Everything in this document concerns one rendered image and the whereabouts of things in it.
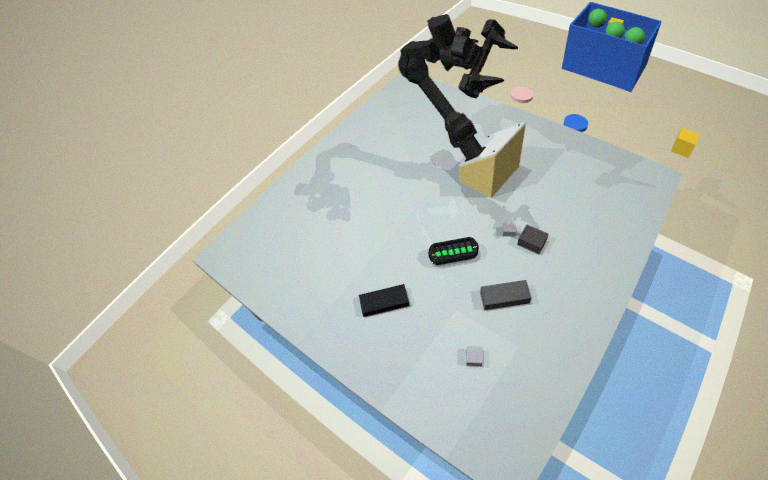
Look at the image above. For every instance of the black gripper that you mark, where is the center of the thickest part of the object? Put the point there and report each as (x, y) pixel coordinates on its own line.
(474, 83)

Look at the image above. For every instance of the dark grey switch panel with green rocker switches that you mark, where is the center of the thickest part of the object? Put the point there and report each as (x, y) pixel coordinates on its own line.
(453, 251)

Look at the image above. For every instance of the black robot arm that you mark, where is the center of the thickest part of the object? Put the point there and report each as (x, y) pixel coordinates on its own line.
(445, 44)

